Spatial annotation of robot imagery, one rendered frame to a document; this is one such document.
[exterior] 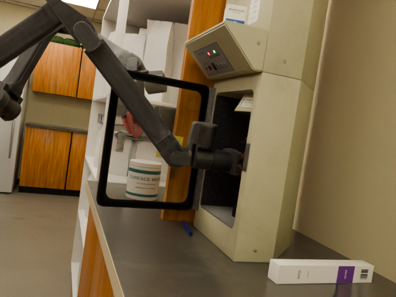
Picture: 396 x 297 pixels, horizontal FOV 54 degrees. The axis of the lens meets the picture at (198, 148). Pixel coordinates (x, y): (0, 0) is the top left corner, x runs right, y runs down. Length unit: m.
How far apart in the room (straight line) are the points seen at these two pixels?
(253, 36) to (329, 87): 0.57
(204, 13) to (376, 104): 0.60
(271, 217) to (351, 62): 0.63
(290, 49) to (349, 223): 0.59
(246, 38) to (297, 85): 0.18
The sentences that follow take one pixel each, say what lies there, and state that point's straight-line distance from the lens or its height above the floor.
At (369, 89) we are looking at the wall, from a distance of 1.32.
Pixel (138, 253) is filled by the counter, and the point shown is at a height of 0.94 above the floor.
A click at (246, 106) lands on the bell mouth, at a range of 1.07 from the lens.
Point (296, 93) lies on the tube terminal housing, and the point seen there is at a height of 1.37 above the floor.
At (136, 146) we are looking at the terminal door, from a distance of 1.17.
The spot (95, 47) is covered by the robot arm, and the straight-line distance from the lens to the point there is 0.97.
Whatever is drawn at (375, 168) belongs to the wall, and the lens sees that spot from 1.25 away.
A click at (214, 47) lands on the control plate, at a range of 1.06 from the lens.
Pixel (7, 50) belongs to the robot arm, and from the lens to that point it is 1.03.
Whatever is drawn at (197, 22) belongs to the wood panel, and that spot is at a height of 1.59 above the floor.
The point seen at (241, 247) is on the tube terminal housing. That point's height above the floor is 0.98.
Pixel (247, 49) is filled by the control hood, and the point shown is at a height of 1.45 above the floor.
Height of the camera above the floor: 1.25
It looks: 3 degrees down
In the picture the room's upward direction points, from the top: 8 degrees clockwise
